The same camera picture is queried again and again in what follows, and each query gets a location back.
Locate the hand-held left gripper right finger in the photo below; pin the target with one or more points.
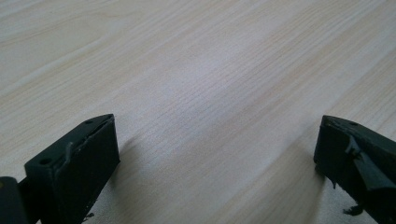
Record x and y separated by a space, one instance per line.
351 155

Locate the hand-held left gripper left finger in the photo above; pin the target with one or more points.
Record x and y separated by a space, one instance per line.
74 168

